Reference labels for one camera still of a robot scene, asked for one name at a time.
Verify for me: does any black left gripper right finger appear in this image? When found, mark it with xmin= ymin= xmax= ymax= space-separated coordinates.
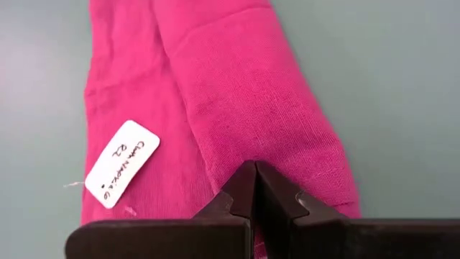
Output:
xmin=254 ymin=160 xmax=460 ymax=259

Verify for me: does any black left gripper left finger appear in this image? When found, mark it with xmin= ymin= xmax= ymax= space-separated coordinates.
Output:
xmin=64 ymin=159 xmax=257 ymax=259

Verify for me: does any magenta cloth towel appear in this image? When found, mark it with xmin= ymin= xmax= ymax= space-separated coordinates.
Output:
xmin=80 ymin=0 xmax=362 ymax=259

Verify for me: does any green table mat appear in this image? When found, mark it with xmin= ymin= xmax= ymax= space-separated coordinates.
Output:
xmin=0 ymin=0 xmax=460 ymax=259

